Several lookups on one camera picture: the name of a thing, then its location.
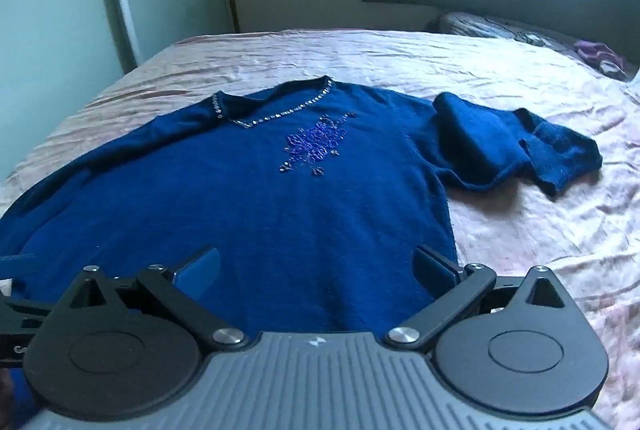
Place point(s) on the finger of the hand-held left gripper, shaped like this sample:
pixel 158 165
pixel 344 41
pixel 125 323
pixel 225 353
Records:
pixel 15 267

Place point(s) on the purple cloth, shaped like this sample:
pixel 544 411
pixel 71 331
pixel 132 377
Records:
pixel 600 55

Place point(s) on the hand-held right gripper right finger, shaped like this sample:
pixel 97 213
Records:
pixel 431 266

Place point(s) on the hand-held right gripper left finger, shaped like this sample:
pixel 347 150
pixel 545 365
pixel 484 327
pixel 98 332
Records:
pixel 199 271

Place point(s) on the patterned pillow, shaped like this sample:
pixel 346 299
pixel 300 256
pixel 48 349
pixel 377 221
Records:
pixel 490 28

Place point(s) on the glass door wardrobe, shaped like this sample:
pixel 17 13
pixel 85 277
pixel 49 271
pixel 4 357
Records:
pixel 55 35

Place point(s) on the bed with pink sheet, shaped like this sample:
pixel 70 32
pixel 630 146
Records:
pixel 525 220

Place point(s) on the blue beaded sweater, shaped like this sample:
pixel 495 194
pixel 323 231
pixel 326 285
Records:
pixel 280 220

